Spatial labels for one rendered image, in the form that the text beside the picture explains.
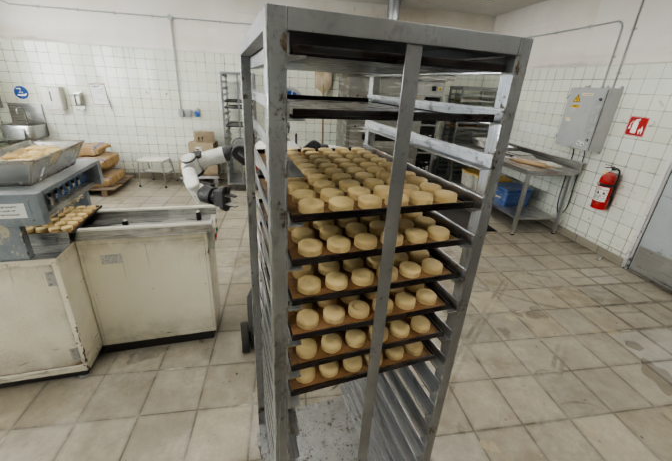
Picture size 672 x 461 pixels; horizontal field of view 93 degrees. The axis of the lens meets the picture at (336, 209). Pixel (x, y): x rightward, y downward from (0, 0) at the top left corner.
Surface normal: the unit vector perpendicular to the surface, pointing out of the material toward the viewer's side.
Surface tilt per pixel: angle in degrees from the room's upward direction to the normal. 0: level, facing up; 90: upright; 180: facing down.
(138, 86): 90
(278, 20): 90
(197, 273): 90
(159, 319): 90
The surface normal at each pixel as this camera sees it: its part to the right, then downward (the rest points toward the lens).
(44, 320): 0.26, 0.37
